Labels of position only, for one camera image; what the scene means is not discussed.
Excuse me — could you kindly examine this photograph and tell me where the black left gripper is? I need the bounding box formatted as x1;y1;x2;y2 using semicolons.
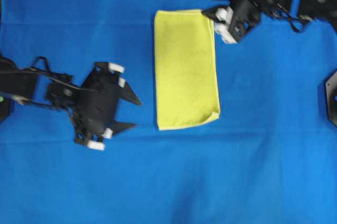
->
72;62;142;151

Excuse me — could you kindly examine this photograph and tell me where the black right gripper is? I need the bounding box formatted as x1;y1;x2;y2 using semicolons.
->
201;0;261;44

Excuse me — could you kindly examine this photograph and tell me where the yellow-green microfibre towel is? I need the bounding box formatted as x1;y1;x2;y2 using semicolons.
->
154;9;221;130

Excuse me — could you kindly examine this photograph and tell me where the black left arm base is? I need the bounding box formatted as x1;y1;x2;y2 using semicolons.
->
0;96;13;123

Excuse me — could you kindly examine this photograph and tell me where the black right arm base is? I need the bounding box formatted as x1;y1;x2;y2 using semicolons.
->
324;69;337;127

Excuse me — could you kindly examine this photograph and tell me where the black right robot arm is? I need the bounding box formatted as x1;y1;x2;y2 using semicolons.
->
202;0;336;44

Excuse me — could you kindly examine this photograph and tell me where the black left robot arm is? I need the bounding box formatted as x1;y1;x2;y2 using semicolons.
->
1;57;142;151

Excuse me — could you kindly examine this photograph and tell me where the blue table cloth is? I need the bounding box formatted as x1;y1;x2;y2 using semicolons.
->
1;0;336;223

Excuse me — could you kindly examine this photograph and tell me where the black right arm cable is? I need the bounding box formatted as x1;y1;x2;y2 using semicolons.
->
263;5;316;34

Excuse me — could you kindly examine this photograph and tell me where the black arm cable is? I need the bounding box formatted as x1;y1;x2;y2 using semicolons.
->
263;5;316;34
0;56;95;93

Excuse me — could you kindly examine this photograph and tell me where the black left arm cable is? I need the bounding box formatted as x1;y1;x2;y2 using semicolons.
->
0;56;95;93

